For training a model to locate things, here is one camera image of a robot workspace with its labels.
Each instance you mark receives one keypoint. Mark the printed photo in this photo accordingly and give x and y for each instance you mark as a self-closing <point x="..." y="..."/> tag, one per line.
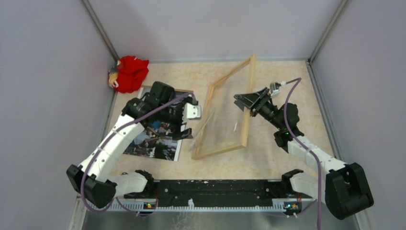
<point x="156" y="141"/>

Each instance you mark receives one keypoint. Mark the red crumpled cloth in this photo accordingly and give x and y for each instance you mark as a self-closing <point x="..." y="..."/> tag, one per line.
<point x="128" y="74"/>

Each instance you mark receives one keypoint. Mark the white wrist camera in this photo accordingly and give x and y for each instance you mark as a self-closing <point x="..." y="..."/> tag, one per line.
<point x="275" y="88"/>
<point x="192" y="112"/>

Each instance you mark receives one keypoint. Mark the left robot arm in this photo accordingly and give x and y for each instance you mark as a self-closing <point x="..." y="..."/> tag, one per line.
<point x="92" y="179"/>

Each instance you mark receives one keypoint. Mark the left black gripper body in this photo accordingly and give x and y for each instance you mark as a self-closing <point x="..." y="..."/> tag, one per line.
<point x="174" y="116"/>

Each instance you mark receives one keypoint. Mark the transparent plastic sheet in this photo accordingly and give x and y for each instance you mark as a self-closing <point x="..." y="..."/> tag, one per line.
<point x="215" y="127"/>

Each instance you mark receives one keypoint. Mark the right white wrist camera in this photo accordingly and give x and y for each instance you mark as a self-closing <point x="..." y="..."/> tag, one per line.
<point x="275" y="88"/>

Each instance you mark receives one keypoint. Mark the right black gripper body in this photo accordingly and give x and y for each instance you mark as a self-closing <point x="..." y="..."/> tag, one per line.
<point x="268" y="111"/>

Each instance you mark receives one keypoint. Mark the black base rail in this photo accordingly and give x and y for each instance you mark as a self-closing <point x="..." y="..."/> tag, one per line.
<point x="215" y="193"/>

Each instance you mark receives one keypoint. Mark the wooden picture frame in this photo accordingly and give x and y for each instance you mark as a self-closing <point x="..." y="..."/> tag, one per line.
<point x="234" y="108"/>

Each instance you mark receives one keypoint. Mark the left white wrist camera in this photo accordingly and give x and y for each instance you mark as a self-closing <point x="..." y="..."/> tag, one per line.
<point x="192" y="112"/>

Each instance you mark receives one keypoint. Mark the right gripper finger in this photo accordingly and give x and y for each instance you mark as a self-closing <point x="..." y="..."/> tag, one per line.
<point x="256" y="97"/>
<point x="246" y="104"/>

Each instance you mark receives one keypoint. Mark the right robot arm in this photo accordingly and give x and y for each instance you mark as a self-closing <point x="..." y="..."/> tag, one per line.
<point x="343" y="187"/>

